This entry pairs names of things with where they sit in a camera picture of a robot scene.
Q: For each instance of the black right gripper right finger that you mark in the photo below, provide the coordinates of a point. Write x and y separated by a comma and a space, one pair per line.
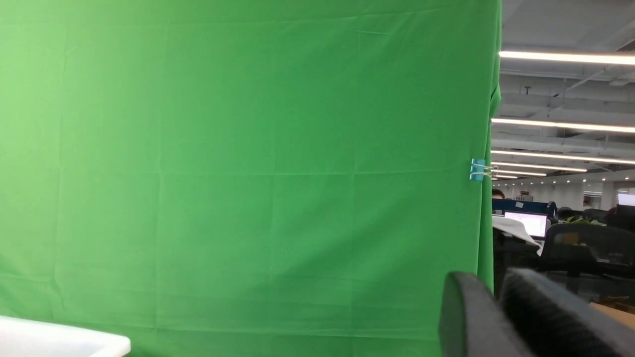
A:
556, 323

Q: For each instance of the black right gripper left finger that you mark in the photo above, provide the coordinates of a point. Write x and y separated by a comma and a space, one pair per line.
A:
472, 324

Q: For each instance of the black office chair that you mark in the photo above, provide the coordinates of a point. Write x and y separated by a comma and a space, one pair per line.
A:
588, 249

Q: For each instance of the computer monitor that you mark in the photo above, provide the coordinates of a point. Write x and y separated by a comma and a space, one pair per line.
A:
535, 224

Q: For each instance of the blue binder clip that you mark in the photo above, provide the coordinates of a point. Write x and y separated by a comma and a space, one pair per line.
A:
479, 170

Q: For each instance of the green backdrop cloth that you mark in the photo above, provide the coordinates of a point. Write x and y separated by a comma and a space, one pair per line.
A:
246, 178

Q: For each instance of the large white plastic tub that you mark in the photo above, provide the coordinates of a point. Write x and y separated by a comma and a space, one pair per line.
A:
29, 338

